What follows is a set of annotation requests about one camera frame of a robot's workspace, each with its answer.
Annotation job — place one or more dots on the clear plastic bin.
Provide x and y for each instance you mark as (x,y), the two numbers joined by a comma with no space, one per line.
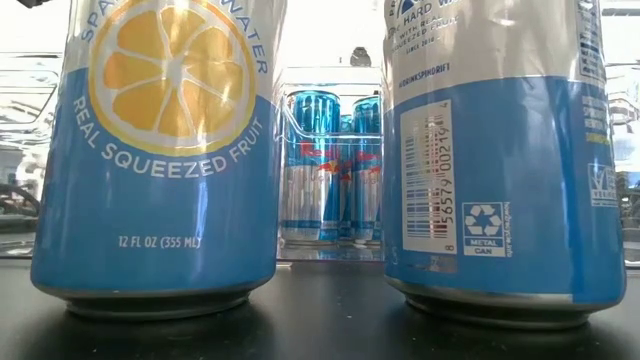
(330,80)
(25,100)
(625,125)

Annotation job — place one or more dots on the blue white Spindrift can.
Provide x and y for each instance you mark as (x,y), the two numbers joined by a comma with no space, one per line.
(525,200)
(160,225)

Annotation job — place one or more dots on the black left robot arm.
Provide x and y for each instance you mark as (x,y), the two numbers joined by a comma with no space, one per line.
(32,3)

